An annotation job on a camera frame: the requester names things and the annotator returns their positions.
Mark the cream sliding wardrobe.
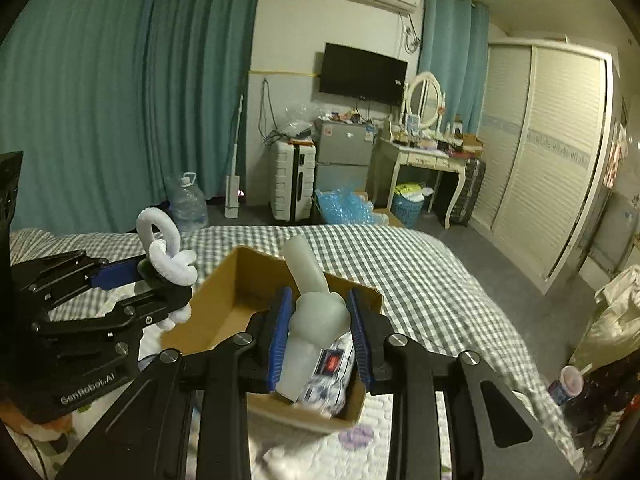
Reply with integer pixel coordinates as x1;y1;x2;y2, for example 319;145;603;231
470;36;626;295

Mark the white oval vanity mirror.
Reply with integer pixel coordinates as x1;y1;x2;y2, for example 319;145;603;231
400;71;446;137

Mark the white plastic bottle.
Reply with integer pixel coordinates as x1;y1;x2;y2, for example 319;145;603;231
276;236;351;404

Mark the white fuzzy ring toy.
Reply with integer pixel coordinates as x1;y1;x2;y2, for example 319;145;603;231
136;208;198;332

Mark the white printed packet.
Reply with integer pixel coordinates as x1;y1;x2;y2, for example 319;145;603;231
292;331;359;417

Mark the narrow teal curtain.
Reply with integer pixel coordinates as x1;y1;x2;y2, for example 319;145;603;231
419;0;491;136

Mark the drink cup with straw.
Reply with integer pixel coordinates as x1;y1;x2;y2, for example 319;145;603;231
548;363;594;407

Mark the black wall television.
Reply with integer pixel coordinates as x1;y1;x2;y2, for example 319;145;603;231
318;42;409;107

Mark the white suitcase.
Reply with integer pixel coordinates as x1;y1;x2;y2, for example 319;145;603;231
270;140;318;224

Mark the grey mini fridge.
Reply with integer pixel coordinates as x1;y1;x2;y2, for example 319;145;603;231
313;119;376;195

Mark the checkered bed sheet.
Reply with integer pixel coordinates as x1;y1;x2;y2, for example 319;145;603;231
10;223;571;441

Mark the dark checked suitcase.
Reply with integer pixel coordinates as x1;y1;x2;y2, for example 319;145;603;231
449;158;488;227

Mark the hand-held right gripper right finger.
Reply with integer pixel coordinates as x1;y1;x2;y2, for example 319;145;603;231
348;288;580;480

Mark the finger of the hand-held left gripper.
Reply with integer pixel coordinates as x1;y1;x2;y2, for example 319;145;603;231
31;282;194;338
75;254;166;292

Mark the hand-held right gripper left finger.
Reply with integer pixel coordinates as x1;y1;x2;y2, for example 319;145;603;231
56;287;294;480

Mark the blue laundry basket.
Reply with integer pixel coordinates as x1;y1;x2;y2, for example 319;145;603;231
390;182;434;229

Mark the orange plush toy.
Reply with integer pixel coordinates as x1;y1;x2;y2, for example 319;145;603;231
0;395;76;443

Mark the pack of water bottles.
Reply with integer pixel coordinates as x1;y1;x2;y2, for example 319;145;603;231
315;188;391;226

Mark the cardboard box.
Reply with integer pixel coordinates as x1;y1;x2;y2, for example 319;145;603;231
160;245;384;435

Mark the white flat mop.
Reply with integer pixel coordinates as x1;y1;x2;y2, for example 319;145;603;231
224;94;246;219

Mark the white dressing table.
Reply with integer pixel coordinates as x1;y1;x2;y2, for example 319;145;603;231
369;135;485;230

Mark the cream cloth pile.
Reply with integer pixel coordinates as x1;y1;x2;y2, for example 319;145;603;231
570;266;640;376

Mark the large water jug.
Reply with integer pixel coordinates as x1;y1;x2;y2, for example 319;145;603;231
165;172;210;234

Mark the white floral quilt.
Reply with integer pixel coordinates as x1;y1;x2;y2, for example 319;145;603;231
65;350;506;480

